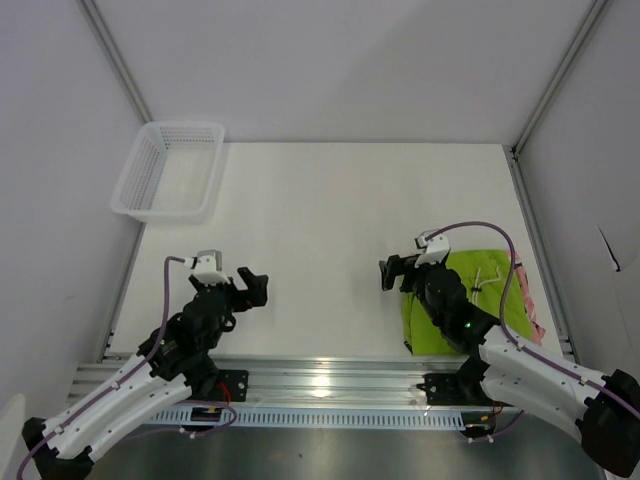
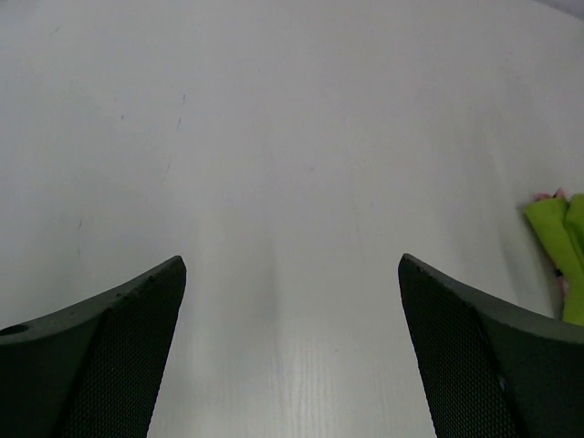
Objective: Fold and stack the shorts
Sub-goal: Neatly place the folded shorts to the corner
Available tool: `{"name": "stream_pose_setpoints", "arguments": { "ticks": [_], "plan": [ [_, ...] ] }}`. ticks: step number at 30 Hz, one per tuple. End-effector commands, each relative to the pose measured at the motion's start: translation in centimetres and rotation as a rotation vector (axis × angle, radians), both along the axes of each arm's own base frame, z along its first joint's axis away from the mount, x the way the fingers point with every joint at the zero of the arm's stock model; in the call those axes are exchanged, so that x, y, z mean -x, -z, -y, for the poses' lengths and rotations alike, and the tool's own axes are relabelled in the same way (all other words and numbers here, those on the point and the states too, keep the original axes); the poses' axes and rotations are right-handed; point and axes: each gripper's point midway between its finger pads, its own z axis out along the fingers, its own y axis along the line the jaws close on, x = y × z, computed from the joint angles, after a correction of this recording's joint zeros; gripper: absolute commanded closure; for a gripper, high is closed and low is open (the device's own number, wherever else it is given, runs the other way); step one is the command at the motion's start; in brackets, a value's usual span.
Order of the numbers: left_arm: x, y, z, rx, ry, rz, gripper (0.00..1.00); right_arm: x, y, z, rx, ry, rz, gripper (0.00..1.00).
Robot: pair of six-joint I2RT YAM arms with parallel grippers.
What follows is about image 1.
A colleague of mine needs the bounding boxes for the lime green shorts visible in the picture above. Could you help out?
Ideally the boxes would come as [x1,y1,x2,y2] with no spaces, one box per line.
[401,250,515,356]

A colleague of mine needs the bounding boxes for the pink shark print shorts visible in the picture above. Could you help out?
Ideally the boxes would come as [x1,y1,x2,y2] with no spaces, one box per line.
[505,253,546,346]

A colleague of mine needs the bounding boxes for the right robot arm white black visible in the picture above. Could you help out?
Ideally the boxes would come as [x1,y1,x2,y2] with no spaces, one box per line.
[379,255,639,478]

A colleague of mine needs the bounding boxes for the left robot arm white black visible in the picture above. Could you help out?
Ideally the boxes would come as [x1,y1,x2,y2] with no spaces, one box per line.
[16,267,269,479]

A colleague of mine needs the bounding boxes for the white plastic basket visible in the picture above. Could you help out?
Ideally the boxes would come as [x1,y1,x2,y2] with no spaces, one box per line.
[110,120,225,224]

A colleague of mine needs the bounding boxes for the beige drawstring cord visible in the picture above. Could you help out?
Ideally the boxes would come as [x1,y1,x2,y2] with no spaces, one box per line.
[469,265,502,306]

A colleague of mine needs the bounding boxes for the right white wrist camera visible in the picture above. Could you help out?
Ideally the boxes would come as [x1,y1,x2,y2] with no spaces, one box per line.
[414,231,450,268]

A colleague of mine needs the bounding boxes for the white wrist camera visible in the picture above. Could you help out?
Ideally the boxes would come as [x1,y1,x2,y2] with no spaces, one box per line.
[414,231,450,268]
[191,249,230,286]

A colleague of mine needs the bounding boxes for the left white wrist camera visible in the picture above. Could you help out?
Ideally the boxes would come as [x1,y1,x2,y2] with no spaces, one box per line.
[191,249,230,286]

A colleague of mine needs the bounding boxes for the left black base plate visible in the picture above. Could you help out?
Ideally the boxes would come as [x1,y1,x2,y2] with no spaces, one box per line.
[209,369,250,403]

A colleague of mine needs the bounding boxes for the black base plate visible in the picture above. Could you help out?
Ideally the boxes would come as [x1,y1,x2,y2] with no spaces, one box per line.
[209,369,250,403]
[416,373,492,406]

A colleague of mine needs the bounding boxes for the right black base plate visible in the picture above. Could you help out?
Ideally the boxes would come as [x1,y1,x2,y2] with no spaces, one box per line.
[416,373,492,406]

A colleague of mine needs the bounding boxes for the aluminium mounting rail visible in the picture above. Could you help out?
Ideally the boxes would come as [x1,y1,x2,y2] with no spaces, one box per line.
[67,355,521,412]

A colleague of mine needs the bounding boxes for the white slotted cable duct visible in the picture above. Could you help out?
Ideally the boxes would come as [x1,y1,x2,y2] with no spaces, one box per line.
[146,405,465,431]

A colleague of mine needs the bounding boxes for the left aluminium frame post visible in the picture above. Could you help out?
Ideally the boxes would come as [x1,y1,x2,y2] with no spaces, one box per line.
[76,0,153,124]

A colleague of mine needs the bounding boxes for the aluminium frame post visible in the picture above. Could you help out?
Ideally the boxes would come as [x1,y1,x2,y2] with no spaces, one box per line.
[510,0,614,160]
[76,0,153,124]

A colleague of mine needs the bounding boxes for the right aluminium frame post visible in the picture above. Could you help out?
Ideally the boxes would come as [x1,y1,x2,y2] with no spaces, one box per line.
[510,0,614,160]

